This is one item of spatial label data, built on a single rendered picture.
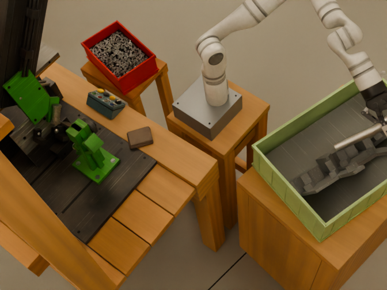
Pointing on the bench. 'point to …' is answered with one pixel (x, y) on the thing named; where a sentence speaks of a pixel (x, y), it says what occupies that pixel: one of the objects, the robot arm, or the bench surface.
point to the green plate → (28, 95)
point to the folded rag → (140, 137)
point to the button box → (102, 107)
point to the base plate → (91, 211)
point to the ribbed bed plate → (26, 127)
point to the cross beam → (22, 251)
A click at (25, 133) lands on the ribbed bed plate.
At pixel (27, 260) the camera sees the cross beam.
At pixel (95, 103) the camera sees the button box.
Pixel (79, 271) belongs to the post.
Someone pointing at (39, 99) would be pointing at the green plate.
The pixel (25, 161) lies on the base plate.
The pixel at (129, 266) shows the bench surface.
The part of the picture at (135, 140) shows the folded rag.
